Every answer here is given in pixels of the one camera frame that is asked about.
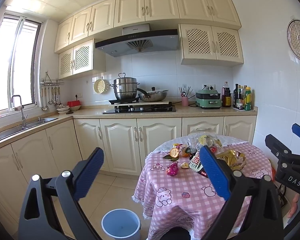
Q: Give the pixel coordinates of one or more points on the light blue trash bin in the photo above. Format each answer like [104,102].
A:
[121,224]

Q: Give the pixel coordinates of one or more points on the black gas stove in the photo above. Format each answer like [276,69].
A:
[137,106]

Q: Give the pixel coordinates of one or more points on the orange peel half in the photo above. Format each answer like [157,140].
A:
[174,152]

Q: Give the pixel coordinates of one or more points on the green yellow bottle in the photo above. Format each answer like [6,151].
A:
[247,99]

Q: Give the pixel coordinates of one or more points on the steel sink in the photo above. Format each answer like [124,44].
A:
[17,129]

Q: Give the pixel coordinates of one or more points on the small orange peel piece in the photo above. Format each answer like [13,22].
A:
[185,165]

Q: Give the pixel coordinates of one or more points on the gold foil wrapper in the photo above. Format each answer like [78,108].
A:
[234,159]

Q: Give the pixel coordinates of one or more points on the upper cream cabinets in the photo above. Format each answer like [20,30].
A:
[207,29]

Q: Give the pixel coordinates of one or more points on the dark soy sauce bottle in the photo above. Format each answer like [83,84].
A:
[226,95]

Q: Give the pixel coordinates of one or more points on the red white sauce packet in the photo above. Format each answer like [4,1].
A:
[195,163]

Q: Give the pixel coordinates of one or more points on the cream cabinets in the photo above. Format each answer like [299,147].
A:
[207,29]
[126,142]

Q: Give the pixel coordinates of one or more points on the lower cream cabinets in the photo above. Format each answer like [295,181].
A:
[126,142]

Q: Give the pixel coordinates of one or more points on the steel steamer pot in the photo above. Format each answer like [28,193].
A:
[124,87]

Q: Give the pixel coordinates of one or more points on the window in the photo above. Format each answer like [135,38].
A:
[19,37]

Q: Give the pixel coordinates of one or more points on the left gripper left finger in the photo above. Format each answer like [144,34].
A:
[38,218]

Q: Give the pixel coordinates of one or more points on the pink checkered tablecloth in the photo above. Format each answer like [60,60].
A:
[188,199]

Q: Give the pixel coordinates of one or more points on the magenta snack wrapper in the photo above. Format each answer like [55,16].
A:
[172,169]

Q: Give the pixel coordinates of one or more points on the kitchen faucet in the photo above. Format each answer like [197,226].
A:
[20,108]

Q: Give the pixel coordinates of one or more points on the cream round strainer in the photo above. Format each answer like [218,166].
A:
[100,86]

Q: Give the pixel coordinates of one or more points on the red bowl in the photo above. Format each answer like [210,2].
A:
[74,105]

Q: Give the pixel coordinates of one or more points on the pink utensil holder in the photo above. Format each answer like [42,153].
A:
[185,101]

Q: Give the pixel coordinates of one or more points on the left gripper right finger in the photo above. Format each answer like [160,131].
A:
[263,219]

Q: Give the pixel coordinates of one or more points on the hanging utensil rack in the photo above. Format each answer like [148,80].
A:
[50,92]

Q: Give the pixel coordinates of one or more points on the green electric cooker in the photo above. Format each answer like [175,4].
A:
[208,98]

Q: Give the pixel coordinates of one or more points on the steel wok with lid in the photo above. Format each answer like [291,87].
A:
[153,95]

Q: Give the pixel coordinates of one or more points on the range hood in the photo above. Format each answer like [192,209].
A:
[142,42]

